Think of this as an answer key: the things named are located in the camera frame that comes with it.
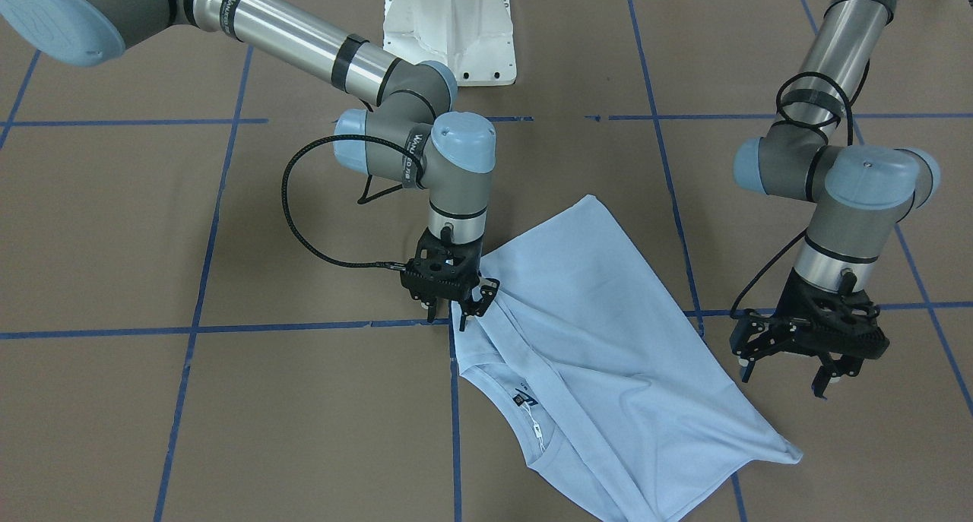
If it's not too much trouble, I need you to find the light blue t-shirt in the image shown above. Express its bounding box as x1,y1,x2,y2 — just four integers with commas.
455,195,803,521

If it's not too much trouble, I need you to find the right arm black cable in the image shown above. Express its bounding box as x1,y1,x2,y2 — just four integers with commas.
282,133,426,270

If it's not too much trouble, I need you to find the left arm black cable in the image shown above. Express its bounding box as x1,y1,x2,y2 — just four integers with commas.
730,70,871,318

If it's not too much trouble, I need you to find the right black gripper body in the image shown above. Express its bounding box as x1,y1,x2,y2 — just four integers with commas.
401,229,483,305

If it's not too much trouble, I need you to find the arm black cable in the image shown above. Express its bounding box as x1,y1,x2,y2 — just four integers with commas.
282,133,426,270
730,70,871,318

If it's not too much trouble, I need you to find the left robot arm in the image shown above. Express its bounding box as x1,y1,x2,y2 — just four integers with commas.
730,0,941,398

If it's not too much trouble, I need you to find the white neck hang tag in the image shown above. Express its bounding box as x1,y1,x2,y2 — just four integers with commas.
513,388,547,453

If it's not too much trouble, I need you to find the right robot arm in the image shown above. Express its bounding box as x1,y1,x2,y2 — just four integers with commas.
2,0,500,329

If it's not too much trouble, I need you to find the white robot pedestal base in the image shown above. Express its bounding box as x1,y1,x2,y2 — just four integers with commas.
382,0,518,87

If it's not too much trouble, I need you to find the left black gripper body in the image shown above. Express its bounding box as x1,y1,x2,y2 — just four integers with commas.
730,269,890,361

